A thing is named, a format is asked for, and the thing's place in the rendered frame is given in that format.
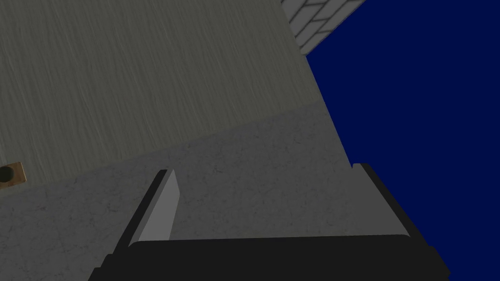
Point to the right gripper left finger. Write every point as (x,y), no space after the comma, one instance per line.
(158,218)

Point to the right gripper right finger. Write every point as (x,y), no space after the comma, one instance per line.
(377,212)

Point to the grey wooden cupboard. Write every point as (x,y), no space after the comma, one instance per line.
(156,78)

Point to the brown square knob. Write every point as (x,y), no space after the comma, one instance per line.
(15,175)

